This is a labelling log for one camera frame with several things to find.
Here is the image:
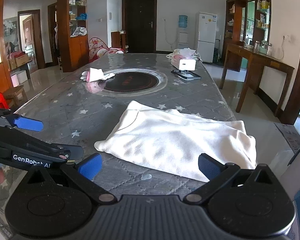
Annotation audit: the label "white refrigerator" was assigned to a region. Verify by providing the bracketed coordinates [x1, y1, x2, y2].
[195, 12, 218, 63]

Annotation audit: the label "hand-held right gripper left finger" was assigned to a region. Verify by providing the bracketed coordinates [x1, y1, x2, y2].
[21, 153, 118, 205]

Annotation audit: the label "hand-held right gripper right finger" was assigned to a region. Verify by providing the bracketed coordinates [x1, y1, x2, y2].
[184, 153, 280, 205]

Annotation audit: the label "wooden side table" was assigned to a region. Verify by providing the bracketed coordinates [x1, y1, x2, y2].
[219, 43, 295, 124]

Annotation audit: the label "wooden stool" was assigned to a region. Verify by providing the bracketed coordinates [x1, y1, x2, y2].
[2, 85, 28, 108]

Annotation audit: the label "dark wooden door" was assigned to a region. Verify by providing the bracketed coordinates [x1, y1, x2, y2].
[122, 0, 157, 53]

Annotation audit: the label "white water dispenser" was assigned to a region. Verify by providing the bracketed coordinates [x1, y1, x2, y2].
[177, 27, 189, 49]

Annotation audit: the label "pink cloth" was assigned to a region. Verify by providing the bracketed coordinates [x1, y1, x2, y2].
[6, 51, 25, 59]

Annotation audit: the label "white tissue box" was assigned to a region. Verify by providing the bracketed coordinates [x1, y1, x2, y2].
[179, 47, 197, 71]

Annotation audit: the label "grey floor mat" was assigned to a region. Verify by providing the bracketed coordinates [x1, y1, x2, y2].
[274, 122, 300, 155]

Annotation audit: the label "white sweater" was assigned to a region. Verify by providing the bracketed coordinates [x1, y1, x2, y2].
[94, 100, 257, 183]

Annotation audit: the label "white pink tissue pack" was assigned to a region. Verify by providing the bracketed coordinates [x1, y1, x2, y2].
[81, 67, 115, 82]

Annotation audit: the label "round black induction cooktop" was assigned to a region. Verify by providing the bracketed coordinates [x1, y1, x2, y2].
[86, 68, 168, 96]

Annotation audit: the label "pink play tent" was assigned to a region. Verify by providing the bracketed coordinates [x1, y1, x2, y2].
[88, 37, 124, 63]

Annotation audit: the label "wooden interior door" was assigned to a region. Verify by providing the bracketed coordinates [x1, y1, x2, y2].
[18, 10, 45, 70]

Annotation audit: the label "wooden display cabinet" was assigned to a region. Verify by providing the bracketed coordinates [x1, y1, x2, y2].
[57, 0, 89, 72]

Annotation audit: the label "mop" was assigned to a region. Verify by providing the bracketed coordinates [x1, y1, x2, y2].
[214, 38, 222, 63]

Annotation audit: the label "wooden shoe cabinet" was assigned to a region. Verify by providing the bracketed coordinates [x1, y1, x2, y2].
[111, 31, 127, 53]

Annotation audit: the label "white storage bin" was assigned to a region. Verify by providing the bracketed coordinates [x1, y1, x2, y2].
[16, 70, 28, 84]

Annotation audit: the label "hanging clothes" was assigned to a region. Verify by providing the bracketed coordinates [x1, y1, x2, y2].
[54, 22, 59, 53]

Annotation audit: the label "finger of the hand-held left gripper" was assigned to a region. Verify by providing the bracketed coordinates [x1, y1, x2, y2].
[0, 107, 44, 132]
[49, 144, 84, 161]

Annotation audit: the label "flower wall picture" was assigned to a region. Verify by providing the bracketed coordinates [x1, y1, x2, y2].
[3, 17, 20, 58]

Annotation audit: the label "grey star quilted table cover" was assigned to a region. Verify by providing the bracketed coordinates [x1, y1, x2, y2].
[0, 52, 238, 233]

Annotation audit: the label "white plastic bag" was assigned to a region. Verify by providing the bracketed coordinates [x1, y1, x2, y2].
[70, 26, 87, 38]

